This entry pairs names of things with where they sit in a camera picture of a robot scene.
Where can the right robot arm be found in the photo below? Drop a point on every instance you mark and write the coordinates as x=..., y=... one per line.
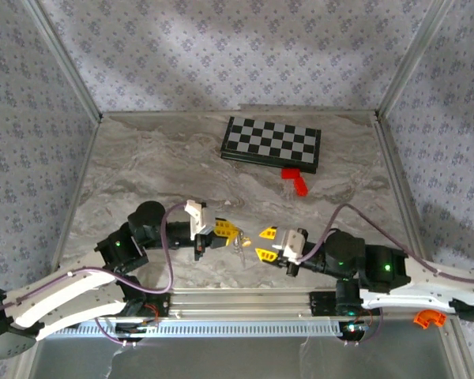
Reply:
x=438, y=292

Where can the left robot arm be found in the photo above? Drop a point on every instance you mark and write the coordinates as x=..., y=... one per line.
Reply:
x=63, y=292

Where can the orange pipe elbow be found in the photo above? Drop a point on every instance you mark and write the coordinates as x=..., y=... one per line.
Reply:
x=422, y=319

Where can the red plastic block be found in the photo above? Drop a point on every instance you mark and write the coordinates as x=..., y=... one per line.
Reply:
x=298, y=183

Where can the small circuit board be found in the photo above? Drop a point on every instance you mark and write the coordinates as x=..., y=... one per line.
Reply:
x=136, y=327
x=353, y=327

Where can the black grey chessboard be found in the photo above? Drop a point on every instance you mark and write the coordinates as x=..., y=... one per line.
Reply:
x=270, y=140

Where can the grey metal sheet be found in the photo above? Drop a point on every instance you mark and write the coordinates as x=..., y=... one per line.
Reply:
x=221, y=359

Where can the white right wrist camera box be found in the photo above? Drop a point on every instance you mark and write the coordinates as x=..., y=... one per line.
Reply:
x=294, y=245

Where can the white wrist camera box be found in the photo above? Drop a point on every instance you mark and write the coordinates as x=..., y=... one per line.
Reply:
x=294, y=245
x=197, y=217

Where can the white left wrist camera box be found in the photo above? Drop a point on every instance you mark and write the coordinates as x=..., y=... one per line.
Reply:
x=197, y=217

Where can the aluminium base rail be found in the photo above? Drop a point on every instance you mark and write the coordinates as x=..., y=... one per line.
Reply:
x=241, y=302

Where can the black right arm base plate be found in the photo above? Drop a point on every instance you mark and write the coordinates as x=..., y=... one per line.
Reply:
x=320, y=304

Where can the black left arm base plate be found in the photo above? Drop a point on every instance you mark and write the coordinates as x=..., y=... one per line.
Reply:
x=160, y=306

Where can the aluminium frame post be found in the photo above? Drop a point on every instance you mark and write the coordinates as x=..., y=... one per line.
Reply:
x=412, y=59
x=70, y=67

